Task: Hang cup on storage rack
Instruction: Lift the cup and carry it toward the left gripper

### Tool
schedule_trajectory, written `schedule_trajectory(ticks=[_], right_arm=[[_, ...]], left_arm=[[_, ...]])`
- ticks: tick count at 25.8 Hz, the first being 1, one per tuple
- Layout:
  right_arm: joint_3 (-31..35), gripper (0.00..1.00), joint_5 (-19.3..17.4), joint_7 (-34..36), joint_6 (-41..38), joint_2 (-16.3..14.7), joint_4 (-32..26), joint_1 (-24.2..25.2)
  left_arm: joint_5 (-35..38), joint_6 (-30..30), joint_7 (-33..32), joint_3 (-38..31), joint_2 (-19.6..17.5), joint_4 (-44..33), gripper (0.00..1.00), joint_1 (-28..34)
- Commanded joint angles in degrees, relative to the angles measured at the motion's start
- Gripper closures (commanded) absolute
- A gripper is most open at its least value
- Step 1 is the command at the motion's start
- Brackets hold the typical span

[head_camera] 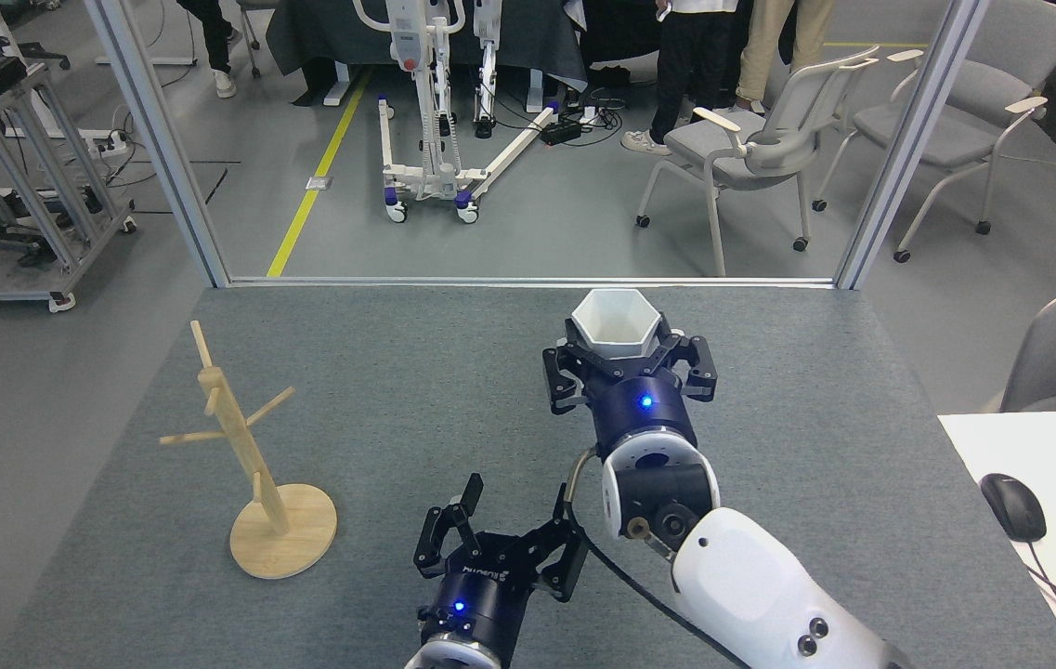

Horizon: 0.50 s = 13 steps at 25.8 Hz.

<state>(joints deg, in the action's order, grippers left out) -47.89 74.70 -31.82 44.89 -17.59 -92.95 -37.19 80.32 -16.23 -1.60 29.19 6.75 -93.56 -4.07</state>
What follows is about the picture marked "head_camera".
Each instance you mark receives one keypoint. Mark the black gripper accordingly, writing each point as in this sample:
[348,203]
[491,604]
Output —
[644,409]
[481,599]

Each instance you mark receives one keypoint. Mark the white hexagonal cup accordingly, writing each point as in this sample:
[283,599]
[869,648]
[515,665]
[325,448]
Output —
[616,325]

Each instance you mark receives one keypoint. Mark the wooden cup rack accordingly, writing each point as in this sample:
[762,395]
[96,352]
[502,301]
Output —
[240,446]

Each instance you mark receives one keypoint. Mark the grey mesh-back chair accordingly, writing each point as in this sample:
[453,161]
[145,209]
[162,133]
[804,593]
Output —
[704,139]

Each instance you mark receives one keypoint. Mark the black power strip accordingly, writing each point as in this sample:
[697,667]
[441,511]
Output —
[561,132]

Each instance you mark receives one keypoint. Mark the person in dark trousers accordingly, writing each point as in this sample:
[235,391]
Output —
[685,56]

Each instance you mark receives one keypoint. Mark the white stand column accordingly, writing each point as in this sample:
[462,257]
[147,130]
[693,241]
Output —
[488,56]

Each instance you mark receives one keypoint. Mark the dark grey table cloth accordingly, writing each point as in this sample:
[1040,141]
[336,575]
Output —
[528,37]

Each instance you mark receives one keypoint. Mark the person in beige trousers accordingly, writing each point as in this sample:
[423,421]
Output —
[764,46]

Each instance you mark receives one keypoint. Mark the metal floor socket plate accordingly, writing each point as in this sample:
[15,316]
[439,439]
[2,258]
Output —
[319,183]

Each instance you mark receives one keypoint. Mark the grey padded chair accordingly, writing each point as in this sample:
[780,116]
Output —
[941,135]

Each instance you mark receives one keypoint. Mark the white wheeled stand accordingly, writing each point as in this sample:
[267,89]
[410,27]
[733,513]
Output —
[409,37]

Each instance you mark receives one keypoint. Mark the black computer mouse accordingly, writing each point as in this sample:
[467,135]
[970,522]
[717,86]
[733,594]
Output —
[1013,506]

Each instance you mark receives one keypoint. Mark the white desk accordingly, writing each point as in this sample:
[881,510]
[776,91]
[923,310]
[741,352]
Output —
[1048,446]

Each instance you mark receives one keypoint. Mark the person with white shoe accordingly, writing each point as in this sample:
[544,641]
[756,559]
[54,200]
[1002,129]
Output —
[212,37]

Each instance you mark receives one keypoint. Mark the white power strip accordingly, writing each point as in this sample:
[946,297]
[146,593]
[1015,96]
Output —
[110,144]

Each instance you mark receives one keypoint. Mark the silver frame rail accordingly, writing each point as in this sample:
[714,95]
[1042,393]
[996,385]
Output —
[397,281]

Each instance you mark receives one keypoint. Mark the silver frame post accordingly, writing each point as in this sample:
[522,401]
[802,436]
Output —
[911,139]
[161,139]

